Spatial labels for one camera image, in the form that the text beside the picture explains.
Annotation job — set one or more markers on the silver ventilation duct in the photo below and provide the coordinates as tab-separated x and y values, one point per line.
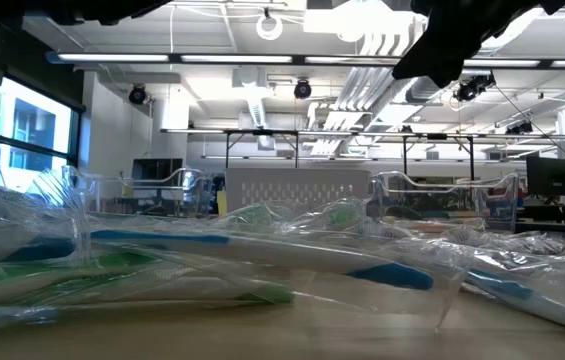
414	95

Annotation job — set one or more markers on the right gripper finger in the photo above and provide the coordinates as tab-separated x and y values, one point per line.
437	62

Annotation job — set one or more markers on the window with dark frame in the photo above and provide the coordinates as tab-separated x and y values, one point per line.
32	125

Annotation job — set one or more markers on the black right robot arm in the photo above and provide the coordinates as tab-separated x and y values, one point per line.
517	10

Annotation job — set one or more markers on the black ceiling spotlight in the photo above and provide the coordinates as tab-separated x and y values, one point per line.
302	89
137	94
472	89

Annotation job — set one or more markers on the white mesh basket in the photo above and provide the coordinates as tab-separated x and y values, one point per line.
297	190

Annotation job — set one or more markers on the clear plastic bin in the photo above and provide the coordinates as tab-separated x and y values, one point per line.
202	192
509	195

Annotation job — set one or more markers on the black metal gantry frame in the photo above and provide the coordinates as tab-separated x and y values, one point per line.
262	132

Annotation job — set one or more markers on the green wrapped toothbrush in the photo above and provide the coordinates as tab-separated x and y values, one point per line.
344	215
267	296
254	218

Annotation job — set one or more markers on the black computer monitor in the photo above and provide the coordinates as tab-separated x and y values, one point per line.
553	176

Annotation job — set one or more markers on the blue toothbrush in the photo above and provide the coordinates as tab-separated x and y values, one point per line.
42	248
502	287
282	250

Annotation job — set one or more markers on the dark wall screen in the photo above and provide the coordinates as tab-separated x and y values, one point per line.
157	169

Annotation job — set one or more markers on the black beam with LED lights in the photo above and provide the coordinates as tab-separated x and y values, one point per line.
174	58

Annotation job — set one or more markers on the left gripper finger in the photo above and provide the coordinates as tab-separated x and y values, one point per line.
144	6

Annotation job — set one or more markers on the yellow plastic bin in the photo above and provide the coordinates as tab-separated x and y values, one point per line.
222	202

